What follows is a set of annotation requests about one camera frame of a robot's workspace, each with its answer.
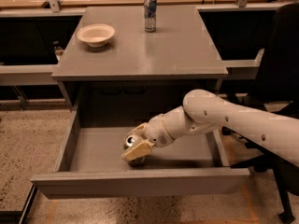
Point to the open grey top drawer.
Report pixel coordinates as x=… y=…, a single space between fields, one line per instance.
x=89 y=163

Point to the grey side desk left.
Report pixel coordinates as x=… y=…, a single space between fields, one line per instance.
x=27 y=42

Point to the tall blue energy drink can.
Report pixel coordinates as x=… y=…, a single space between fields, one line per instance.
x=150 y=7

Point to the grey side desk right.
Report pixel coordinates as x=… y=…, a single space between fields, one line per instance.
x=239 y=33

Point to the black office chair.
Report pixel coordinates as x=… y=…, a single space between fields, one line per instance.
x=277 y=83

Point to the grey cabinet counter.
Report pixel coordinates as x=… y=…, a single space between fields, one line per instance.
x=180 y=48

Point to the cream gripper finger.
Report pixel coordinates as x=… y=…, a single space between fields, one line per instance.
x=140 y=130
x=140 y=149

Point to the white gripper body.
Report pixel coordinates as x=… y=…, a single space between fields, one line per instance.
x=156 y=132

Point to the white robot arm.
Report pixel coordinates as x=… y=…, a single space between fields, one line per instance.
x=203 y=111

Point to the grey side desk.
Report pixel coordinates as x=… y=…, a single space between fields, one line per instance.
x=239 y=33
x=27 y=42

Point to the white paper bowl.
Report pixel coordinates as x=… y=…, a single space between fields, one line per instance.
x=96 y=35

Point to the green 7up soda can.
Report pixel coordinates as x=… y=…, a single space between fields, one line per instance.
x=129 y=141

